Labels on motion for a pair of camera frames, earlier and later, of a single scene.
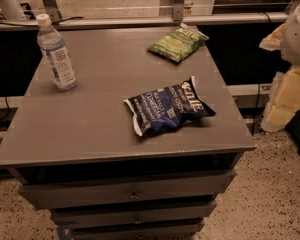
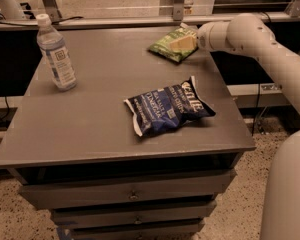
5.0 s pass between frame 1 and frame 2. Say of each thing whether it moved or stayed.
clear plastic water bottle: stayed
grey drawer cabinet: stayed
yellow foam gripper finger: moved
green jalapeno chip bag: stayed
